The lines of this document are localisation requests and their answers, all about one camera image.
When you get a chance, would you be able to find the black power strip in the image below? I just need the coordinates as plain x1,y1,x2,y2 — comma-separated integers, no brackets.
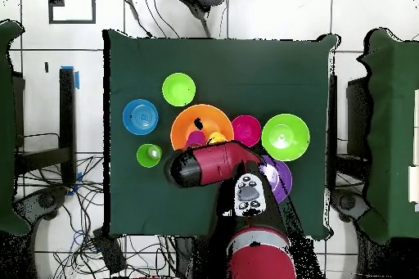
92,227,128,276

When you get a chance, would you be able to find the blue bowl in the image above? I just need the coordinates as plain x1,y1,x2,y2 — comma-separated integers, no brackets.
122,98,160,137

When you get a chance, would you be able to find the dark green table cloth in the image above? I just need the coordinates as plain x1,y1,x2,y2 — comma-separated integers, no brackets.
102,28,341,239

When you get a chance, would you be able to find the pink bowl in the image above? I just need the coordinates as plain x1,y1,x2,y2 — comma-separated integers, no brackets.
231,115,263,148

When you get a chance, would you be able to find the purple cup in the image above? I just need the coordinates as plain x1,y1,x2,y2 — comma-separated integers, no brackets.
185,130,207,149

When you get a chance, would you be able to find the green cloth covered side table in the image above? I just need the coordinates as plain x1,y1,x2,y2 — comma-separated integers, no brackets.
0,19,31,236
356,27,419,245

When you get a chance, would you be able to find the large orange bowl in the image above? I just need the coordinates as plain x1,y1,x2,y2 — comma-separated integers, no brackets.
169,103,236,153

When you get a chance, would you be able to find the white box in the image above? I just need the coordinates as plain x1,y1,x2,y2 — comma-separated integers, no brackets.
408,164,419,204

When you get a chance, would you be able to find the black metal stand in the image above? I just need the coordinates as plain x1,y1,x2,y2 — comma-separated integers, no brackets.
12,68,77,188

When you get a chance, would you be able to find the small green bowl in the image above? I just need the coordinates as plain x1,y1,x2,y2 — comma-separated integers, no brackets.
161,72,196,107

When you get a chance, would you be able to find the blue tape strip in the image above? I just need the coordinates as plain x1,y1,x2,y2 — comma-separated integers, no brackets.
61,65,80,91

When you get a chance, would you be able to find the purple bowl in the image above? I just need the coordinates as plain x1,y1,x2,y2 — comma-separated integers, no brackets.
259,155,294,205

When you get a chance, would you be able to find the green cup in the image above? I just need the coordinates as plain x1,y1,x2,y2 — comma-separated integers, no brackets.
136,143,163,169

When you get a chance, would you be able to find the bundle of floor cables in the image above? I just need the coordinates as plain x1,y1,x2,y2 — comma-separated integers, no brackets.
16,152,178,279

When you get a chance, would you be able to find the yellow cup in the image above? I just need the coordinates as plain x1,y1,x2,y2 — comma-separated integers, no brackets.
207,130,229,145

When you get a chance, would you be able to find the large green bowl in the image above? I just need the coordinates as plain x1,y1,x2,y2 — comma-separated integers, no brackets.
260,113,311,163

